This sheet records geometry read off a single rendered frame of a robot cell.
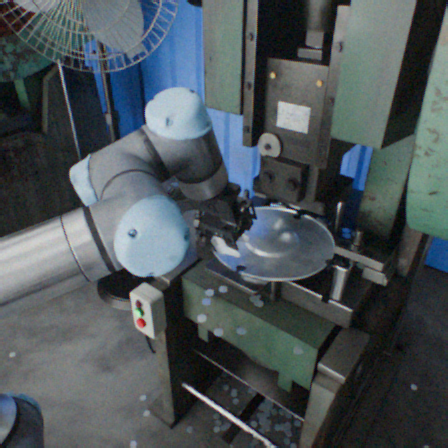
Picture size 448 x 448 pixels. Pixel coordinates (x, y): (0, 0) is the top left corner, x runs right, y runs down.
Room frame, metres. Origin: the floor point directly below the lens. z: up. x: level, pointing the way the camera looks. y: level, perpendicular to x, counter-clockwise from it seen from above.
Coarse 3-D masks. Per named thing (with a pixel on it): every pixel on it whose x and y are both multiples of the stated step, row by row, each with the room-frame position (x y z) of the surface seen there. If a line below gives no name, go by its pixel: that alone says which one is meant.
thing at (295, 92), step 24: (312, 48) 0.85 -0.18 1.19; (288, 72) 0.81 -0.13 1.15; (312, 72) 0.78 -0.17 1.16; (264, 96) 0.85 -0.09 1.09; (288, 96) 0.81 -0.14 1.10; (312, 96) 0.78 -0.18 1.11; (264, 120) 0.84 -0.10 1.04; (288, 120) 0.81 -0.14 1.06; (312, 120) 0.78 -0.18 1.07; (264, 144) 0.83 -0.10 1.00; (288, 144) 0.81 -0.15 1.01; (312, 144) 0.77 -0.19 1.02; (264, 168) 0.80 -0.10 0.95; (288, 168) 0.77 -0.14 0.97; (312, 168) 0.77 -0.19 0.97; (336, 168) 0.83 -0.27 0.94; (288, 192) 0.76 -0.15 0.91; (312, 192) 0.76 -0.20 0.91
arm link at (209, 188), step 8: (224, 168) 0.53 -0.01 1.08; (216, 176) 0.51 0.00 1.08; (224, 176) 0.52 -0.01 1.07; (184, 184) 0.50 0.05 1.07; (192, 184) 0.50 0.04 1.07; (200, 184) 0.50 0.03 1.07; (208, 184) 0.50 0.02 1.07; (216, 184) 0.51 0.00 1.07; (224, 184) 0.52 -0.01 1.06; (184, 192) 0.52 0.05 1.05; (192, 192) 0.51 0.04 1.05; (200, 192) 0.50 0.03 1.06; (208, 192) 0.51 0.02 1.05; (216, 192) 0.51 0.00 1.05
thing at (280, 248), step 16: (256, 208) 0.91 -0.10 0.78; (272, 208) 0.91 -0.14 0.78; (256, 224) 0.84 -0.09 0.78; (272, 224) 0.83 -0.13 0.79; (288, 224) 0.84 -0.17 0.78; (304, 224) 0.84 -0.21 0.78; (320, 224) 0.83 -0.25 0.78; (256, 240) 0.76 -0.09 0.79; (272, 240) 0.76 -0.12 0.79; (288, 240) 0.76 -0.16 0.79; (304, 240) 0.77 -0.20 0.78; (320, 240) 0.77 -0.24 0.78; (224, 256) 0.71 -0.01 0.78; (240, 256) 0.71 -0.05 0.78; (256, 256) 0.71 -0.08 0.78; (272, 256) 0.71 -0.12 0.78; (288, 256) 0.71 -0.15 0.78; (304, 256) 0.71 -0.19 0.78; (320, 256) 0.71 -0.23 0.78; (240, 272) 0.65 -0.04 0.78; (256, 272) 0.65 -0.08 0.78; (272, 272) 0.65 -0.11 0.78; (288, 272) 0.65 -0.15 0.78; (304, 272) 0.65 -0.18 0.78
